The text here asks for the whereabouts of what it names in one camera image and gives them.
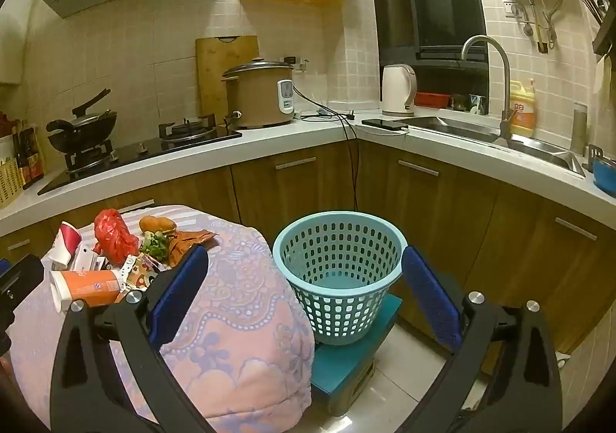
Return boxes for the yellow slotted basket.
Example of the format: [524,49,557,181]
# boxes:
[0,156,25,210]

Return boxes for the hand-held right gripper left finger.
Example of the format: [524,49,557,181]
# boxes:
[49,244,227,433]

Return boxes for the red plastic bag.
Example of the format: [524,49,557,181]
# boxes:
[94,209,140,265]

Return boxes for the small white box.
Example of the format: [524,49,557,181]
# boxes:
[72,243,109,272]

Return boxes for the white electric kettle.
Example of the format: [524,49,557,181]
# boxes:
[381,64,417,117]

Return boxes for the brown rice cooker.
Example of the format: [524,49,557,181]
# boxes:
[221,57,295,130]

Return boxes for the black smartphone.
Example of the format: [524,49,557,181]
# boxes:
[362,118,409,131]

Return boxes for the black glass gas stove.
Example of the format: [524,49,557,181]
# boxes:
[37,114,243,195]

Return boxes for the blue bowl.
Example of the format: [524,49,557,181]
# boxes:
[592,156,616,198]

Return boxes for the steel faucet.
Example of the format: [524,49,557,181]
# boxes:
[461,35,513,140]

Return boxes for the yellow detergent bottle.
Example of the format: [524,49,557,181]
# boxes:
[509,78,537,139]

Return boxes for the utensil rack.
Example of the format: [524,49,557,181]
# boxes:
[580,0,616,55]

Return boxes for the light blue perforated plastic basket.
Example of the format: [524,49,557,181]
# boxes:
[273,210,407,346]

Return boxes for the orange white tube container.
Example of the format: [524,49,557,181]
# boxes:
[49,268,123,313]

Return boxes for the steel sink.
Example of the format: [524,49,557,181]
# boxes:
[407,115,585,176]

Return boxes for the black frying pan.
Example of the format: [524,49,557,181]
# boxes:
[47,119,85,145]

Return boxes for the green vegetable scraps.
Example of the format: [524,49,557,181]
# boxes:
[142,231,170,261]

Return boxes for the bitten bread roll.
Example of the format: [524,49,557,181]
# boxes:
[139,216,175,232]

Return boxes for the brown snack wrapper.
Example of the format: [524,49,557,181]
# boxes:
[166,229,217,267]

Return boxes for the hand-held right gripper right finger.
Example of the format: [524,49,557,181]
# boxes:
[381,245,564,433]

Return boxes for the dark sauce bottle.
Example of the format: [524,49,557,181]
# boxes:
[26,125,45,181]
[13,132,32,189]

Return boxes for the patterned paper carton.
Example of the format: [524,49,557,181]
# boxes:
[118,255,162,292]

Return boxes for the black power cable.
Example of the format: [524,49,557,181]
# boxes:
[293,85,362,212]

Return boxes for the pink floral blanket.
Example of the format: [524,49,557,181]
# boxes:
[10,205,316,433]

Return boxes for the red and white paper cup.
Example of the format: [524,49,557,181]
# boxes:
[50,221,82,270]

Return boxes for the black wok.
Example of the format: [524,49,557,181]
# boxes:
[72,89,117,149]

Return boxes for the red tray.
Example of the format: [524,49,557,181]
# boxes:
[414,92,452,109]

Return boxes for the teal stool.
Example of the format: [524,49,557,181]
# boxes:
[310,293,404,415]

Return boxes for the wooden cutting board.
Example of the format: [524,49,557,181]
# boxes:
[195,35,261,118]

